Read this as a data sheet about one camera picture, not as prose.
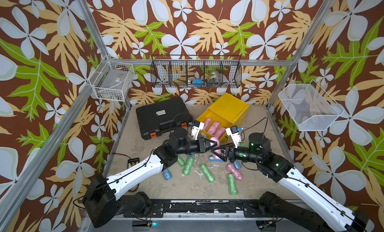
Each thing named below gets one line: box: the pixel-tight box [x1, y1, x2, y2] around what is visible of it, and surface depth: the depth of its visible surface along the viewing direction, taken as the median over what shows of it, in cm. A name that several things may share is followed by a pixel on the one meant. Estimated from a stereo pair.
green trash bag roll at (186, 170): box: [183, 156, 194, 176], surface depth 88 cm
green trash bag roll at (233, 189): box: [227, 173, 238, 196], surface depth 82 cm
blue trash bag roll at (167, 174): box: [162, 168, 173, 181], surface depth 85 cm
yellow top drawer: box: [196, 108, 233, 144], surface depth 90 cm
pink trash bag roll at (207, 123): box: [203, 117, 211, 131], surface depth 90 cm
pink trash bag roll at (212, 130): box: [207, 121, 221, 136], surface depth 88 cm
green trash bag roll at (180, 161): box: [177, 154, 186, 167], surface depth 90 cm
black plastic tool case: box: [136, 97, 194, 140], surface depth 106 cm
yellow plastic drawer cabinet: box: [196, 92, 250, 143], surface depth 91 cm
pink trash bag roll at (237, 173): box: [226, 163, 244, 181], surface depth 86 cm
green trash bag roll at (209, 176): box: [200, 163, 215, 183], surface depth 87 cm
